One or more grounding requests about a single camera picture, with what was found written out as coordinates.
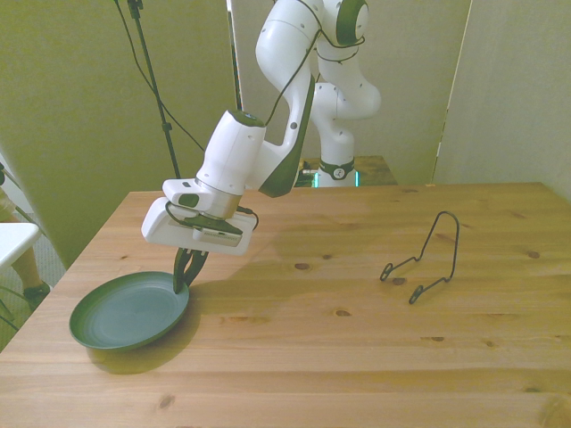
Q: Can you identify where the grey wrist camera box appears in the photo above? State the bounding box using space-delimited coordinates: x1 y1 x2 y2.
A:
191 225 244 248

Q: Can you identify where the black cable along robot arm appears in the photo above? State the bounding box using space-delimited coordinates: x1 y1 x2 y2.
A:
164 0 368 233

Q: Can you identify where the dark green round plate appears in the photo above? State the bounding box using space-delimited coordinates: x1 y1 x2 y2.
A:
69 270 191 352

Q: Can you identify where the black wire plate stand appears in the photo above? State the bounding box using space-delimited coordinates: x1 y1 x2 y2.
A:
379 210 460 306

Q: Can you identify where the black tripod stand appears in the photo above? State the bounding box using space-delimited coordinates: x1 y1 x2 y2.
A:
127 0 183 180

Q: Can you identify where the wide beige partition panel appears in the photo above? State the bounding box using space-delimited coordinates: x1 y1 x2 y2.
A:
0 0 244 269

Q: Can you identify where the white stool with wooden leg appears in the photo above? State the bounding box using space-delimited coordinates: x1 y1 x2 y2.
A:
0 221 51 313

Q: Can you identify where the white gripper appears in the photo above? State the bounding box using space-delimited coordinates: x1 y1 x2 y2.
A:
141 198 260 296

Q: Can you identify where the black cable hanging from tripod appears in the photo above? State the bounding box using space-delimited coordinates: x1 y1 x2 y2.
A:
113 0 207 153

